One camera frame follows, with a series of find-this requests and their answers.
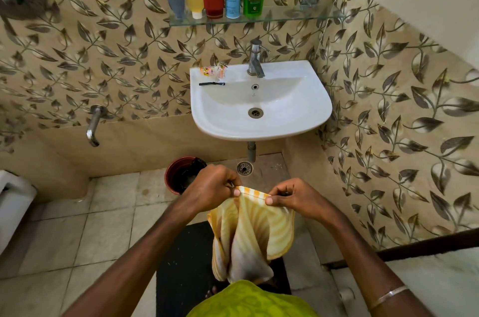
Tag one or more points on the chrome wall tap spout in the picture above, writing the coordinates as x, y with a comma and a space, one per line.
93, 125

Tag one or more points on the yellow striped towel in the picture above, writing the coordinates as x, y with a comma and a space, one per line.
250, 238

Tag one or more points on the grey basin waste pipe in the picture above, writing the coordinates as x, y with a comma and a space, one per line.
251, 151

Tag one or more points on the person's right thumb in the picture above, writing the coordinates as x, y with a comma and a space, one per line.
277, 201

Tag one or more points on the white pipe fitting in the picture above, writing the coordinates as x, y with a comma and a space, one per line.
347, 294

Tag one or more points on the yellow-green garment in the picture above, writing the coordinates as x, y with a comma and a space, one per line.
250, 300

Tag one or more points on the black razor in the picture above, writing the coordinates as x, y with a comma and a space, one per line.
211, 84

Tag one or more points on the chrome basin drain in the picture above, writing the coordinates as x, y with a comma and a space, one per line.
255, 112

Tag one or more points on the person's left hand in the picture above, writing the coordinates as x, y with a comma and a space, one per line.
209, 185

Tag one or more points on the white wall-mounted wash basin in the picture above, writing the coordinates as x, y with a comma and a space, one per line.
258, 103

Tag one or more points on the glass wall shelf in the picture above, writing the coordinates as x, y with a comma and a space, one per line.
254, 18

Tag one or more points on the dark wooden door threshold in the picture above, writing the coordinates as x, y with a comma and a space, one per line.
419, 247

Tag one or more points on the dark red bucket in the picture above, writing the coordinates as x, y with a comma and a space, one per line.
177, 174

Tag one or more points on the person's right hand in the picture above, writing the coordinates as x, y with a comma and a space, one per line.
303, 199

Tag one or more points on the chrome shelf bracket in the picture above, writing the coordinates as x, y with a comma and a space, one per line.
309, 1

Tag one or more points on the small orange sachets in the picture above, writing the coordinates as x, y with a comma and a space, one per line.
213, 71

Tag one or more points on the silver bangle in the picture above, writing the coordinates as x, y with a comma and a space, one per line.
389, 296

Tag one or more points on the round floor drain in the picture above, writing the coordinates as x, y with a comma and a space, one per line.
244, 168

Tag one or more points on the person's left forearm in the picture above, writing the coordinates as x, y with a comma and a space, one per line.
138, 260

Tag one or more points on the person's left thumb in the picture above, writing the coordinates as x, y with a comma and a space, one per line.
232, 192

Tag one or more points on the black floor mat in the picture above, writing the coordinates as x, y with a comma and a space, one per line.
183, 271

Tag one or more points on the person's right forearm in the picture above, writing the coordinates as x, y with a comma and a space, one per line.
366, 268

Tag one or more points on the white toilet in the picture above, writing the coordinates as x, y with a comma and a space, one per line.
13, 204

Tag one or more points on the chrome basin faucet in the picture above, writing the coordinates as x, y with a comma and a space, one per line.
256, 60

